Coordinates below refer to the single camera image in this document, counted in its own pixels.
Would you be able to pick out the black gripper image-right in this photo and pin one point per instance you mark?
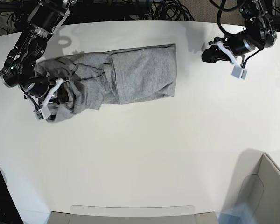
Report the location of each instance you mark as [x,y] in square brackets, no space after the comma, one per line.
[242,44]

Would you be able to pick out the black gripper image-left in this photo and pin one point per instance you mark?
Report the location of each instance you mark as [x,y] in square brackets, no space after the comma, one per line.
[40,87]

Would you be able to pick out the grey T-shirt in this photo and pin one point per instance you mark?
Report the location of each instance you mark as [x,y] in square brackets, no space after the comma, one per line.
[116,77]

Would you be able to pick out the grey chair backrest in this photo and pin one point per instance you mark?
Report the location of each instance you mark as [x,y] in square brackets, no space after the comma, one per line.
[142,215]

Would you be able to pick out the grey box right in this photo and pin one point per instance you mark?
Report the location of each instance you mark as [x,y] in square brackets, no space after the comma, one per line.
[262,192]

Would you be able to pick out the blue translucent object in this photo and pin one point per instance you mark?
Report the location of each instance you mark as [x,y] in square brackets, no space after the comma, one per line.
[239,214]

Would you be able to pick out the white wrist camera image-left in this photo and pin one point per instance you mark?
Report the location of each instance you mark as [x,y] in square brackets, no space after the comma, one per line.
[42,113]

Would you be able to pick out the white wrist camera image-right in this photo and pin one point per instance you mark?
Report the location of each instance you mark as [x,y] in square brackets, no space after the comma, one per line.
[239,72]

